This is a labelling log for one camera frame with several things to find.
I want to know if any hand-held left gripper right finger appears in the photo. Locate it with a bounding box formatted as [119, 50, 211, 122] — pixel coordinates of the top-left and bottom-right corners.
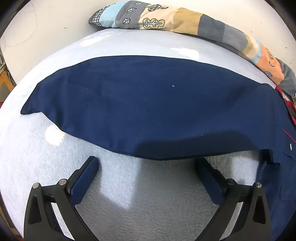
[195, 158, 271, 241]

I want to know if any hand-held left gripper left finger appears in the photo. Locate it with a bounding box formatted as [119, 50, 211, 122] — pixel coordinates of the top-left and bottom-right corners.
[24, 156, 100, 241]

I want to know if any navy work jacket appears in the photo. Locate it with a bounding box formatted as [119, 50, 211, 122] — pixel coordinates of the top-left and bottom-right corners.
[20, 55, 296, 241]

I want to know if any light blue cloud bedsheet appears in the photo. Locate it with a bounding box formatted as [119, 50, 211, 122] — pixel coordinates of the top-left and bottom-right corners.
[0, 28, 296, 241]

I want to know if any wooden side cabinet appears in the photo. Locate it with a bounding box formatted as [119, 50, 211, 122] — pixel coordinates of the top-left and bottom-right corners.
[0, 54, 15, 108]

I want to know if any patchwork quilt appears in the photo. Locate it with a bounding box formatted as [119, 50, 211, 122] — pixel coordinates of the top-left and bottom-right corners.
[88, 0, 296, 98]

